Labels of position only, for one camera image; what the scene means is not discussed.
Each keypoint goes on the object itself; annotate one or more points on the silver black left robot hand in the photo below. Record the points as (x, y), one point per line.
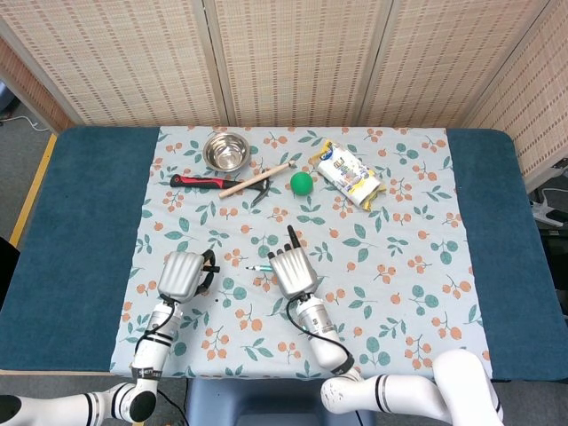
(179, 275)

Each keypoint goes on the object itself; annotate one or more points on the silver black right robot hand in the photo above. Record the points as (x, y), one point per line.
(293, 273)

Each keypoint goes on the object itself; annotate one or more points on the white green marker body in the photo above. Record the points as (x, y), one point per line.
(262, 268)

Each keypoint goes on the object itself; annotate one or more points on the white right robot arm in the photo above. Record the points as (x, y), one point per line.
(324, 337)

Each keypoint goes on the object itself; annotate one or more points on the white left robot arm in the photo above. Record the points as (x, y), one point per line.
(153, 350)

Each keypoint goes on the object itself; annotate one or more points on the floral orange berry tablecloth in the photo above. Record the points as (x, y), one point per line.
(377, 288)

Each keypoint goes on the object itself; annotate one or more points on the green ball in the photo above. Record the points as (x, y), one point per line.
(302, 183)

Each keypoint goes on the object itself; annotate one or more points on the wooden stick with dark tip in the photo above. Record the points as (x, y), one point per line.
(248, 182)

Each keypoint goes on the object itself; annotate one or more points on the teal table cover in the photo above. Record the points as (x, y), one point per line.
(80, 231)

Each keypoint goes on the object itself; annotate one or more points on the snack bag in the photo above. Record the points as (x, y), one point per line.
(348, 174)

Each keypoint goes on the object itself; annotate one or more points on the stainless steel bowl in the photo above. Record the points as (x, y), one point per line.
(226, 152)

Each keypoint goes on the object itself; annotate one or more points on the grey blue robot torso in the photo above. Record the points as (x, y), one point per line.
(248, 404)

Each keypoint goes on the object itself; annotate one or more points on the woven bamboo folding screen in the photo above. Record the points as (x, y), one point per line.
(302, 57)

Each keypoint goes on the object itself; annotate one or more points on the white power strip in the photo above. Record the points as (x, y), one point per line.
(545, 212)

